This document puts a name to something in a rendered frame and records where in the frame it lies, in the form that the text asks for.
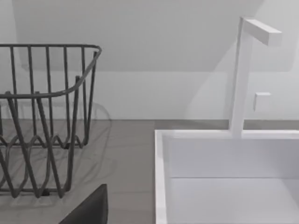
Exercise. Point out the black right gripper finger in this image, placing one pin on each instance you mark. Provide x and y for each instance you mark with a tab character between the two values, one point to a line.
93	207

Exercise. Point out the white sink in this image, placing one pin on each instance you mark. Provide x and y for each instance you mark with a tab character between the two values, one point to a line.
224	158

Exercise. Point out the tall white tap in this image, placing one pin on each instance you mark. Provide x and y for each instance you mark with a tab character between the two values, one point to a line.
243	77

